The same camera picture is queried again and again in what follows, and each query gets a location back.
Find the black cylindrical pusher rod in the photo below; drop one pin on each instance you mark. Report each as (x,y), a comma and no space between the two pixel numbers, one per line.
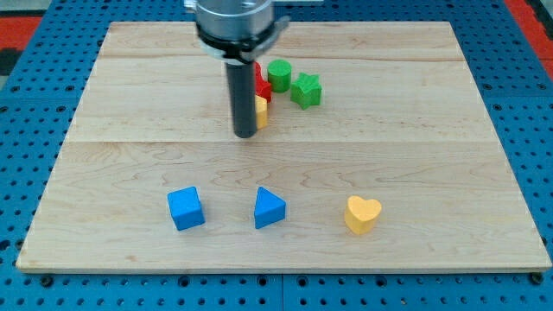
(241,87)

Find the yellow hexagon block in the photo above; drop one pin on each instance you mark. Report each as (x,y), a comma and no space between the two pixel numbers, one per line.
(261,106)

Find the green star block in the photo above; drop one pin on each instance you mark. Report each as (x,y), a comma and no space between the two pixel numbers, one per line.
(306,90)

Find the red wooden block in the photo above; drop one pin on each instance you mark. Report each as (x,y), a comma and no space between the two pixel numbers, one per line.
(263,87)

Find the green cylinder block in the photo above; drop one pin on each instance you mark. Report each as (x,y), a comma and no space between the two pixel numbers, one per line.
(279,75)

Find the blue triangle block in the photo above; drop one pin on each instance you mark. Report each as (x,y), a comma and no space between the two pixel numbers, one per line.
(269,208)

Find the blue cube block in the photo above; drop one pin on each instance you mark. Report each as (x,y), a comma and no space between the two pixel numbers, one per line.
(185,208)

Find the light wooden board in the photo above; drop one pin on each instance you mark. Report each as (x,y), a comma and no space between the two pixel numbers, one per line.
(401,121)

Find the yellow heart block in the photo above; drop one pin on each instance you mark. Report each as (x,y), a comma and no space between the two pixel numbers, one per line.
(361,215)

